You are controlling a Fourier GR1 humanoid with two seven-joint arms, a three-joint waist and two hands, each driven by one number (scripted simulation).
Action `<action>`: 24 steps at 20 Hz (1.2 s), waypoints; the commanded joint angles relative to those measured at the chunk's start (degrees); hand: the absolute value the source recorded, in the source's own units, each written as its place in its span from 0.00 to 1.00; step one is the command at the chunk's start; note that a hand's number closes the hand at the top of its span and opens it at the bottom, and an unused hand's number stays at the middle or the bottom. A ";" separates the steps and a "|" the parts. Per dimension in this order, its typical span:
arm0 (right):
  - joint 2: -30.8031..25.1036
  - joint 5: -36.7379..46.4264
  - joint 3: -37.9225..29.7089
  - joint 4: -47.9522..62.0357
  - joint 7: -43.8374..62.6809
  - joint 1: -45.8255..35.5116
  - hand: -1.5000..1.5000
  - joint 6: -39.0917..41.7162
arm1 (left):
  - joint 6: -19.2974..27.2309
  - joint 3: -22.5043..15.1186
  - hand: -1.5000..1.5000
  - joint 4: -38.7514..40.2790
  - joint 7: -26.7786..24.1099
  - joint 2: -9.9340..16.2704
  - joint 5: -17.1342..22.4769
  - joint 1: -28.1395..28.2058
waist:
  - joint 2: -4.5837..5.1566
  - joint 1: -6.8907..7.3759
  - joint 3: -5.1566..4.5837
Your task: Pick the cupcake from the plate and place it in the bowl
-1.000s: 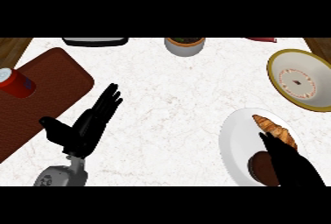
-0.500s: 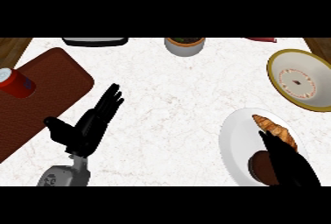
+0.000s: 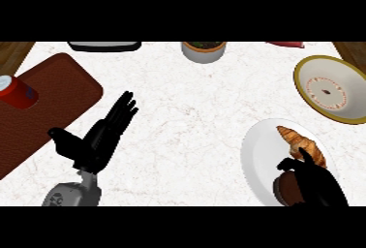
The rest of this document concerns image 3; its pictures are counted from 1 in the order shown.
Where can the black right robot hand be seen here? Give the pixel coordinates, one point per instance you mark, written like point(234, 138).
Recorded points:
point(318, 184)

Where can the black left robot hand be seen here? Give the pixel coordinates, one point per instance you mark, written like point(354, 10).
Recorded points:
point(97, 142)

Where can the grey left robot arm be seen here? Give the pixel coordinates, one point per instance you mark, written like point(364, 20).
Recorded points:
point(70, 193)

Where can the chocolate cupcake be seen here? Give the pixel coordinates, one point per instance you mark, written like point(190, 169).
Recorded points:
point(286, 189)

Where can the white plate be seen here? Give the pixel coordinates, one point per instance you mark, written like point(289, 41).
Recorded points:
point(261, 155)

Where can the white bowl with yellow rim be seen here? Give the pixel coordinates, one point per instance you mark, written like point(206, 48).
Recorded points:
point(333, 88)

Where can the croissant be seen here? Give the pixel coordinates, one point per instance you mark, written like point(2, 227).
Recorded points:
point(299, 142)

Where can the brown placemat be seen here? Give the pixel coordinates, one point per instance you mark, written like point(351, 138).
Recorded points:
point(44, 113)

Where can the red can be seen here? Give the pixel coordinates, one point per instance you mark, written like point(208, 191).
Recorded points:
point(19, 93)

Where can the brown wooden cabinet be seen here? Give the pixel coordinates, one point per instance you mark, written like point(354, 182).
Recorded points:
point(11, 55)
point(352, 53)

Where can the white plant pot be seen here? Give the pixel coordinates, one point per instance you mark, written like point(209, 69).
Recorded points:
point(203, 51)

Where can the red object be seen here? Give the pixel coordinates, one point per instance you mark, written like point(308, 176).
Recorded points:
point(286, 44)

